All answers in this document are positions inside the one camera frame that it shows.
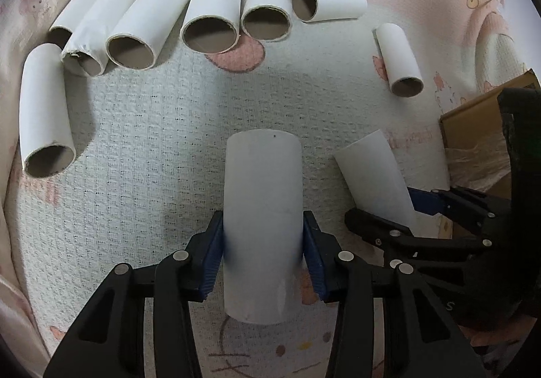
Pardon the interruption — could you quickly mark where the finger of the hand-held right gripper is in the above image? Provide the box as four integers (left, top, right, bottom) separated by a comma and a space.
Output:
407, 187, 512, 237
344, 208, 495, 260

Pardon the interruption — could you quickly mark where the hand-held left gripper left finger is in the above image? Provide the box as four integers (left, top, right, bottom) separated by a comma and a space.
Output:
42, 211, 225, 378

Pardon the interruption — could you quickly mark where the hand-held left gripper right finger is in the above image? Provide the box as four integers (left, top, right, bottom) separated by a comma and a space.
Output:
302, 210, 487, 378

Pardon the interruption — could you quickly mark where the white cardboard roll core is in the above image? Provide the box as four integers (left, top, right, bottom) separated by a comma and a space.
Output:
334, 129, 417, 230
222, 129, 303, 325

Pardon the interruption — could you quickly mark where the brown cardboard box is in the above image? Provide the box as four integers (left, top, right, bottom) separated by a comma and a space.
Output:
439, 69, 541, 240

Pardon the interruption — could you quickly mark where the pile of white cardboard tubes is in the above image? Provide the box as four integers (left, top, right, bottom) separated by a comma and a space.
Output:
19, 0, 424, 179

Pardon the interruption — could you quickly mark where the cat print blanket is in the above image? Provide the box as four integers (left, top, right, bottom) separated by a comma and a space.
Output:
0, 0, 541, 378

